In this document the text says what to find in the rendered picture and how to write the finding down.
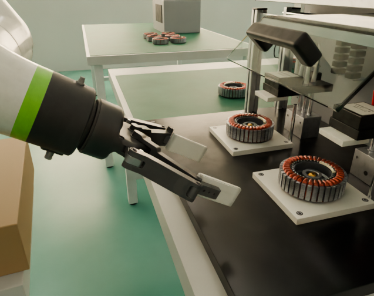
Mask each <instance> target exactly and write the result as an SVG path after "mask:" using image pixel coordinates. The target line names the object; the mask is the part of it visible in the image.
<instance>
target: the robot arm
mask: <svg viewBox="0 0 374 296"><path fill-rule="evenodd" d="M32 49H33V39H32V35H31V33H30V30H29V28H28V27H27V25H26V24H25V22H24V21H23V20H22V19H21V17H20V16H19V15H18V14H17V13H16V12H15V11H14V10H13V9H12V7H11V6H10V5H9V4H8V3H7V1H6V0H0V134H2V135H5V136H9V137H12V138H14V139H18V140H21V141H24V142H27V143H30V144H34V145H36V146H39V147H40V148H41V149H42V150H46V154H45V156H44V158H45V159H47V160H51V159H52V156H53V155H54V153H55V154H58V155H60V156H63V155H67V156H69V155H71V154H72V153H73V152H74V151H75V150H76V148H77V150H78V151H79V153H83V154H86V155H88V156H92V157H95V158H97V159H101V160H102V159H105V158H106V157H108V156H109V154H111V153H113V152H116V153H117V154H119V155H121V156H123V157H124V160H123V163H122V166H123V167H124V168H125V169H128V170H131V171H133V172H135V173H138V174H141V175H142V176H144V177H146V178H147V179H149V180H151V181H153V182H155V183H157V184H158V185H160V186H162V187H164V188H165V189H167V190H169V191H171V192H173V193H174V194H176V195H178V196H180V197H182V198H184V199H186V200H187V201H189V202H193V201H194V200H195V198H196V197H197V196H200V197H203V198H205V199H209V200H212V201H215V202H218V203H221V204H224V205H226V206H232V204H233V202H234V201H235V199H236V198H237V196H238V195H239V193H240V191H241V188H240V187H238V186H235V185H233V184H230V183H227V182H224V181H222V180H219V179H216V178H213V177H211V176H208V175H206V174H202V173H199V174H198V175H196V174H194V173H193V172H192V171H190V170H189V169H187V168H185V167H184V166H182V165H181V164H179V163H178V162H176V161H175V160H173V159H172V158H170V157H168V156H167V155H165V154H164V153H162V152H161V148H160V146H165V149H166V150H169V151H171V152H173V153H177V154H179V155H181V156H184V157H187V158H189V159H192V160H195V161H197V162H201V159H202V158H203V156H204V154H205V153H206V151H207V146H204V145H202V144H199V143H197V142H194V141H192V140H190V139H187V138H185V137H183V136H180V135H177V134H175V133H172V132H173V130H174V129H173V128H172V127H170V126H168V128H167V129H166V127H164V126H163V125H159V124H156V123H152V122H147V121H144V120H139V119H135V118H132V117H128V116H126V115H124V110H123V109H122V108H121V107H120V106H118V105H115V104H113V103H110V102H108V101H106V100H103V99H101V98H100V99H96V91H95V89H94V88H91V87H90V86H87V85H85V83H84V82H85V78H84V77H83V76H80V78H79V80H73V79H71V78H69V77H67V76H64V75H61V74H60V73H57V72H55V71H52V70H50V69H48V68H46V67H43V66H41V65H38V64H37V63H34V62H32V61H31V60H32V56H33V50H32Z"/></svg>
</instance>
